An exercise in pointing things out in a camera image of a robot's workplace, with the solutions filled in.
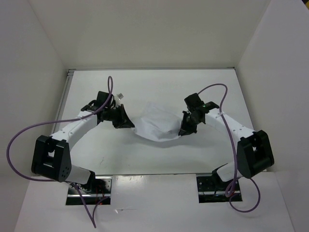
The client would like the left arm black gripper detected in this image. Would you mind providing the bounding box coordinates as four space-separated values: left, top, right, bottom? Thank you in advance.
104 103 134 128

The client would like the white fabric skirt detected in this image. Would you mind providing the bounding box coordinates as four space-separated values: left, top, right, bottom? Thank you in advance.
132 102 182 142

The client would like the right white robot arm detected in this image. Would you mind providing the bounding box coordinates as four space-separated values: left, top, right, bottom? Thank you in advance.
179 105 275 190

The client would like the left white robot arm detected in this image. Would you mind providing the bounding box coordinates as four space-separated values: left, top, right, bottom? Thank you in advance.
31 104 183 193

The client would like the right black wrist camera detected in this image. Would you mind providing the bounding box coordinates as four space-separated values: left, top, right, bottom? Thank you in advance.
184 93 204 111

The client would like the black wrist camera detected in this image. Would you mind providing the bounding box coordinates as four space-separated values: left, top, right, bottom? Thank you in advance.
94 91 114 108
184 93 204 111

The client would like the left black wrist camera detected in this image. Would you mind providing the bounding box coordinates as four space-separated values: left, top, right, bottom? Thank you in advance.
94 91 114 108

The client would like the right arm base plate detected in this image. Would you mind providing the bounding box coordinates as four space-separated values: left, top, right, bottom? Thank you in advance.
196 174 232 203

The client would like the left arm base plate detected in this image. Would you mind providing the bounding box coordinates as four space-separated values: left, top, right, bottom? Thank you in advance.
66 175 112 206

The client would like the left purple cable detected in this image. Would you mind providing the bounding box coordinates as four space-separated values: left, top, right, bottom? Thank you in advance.
6 76 114 229

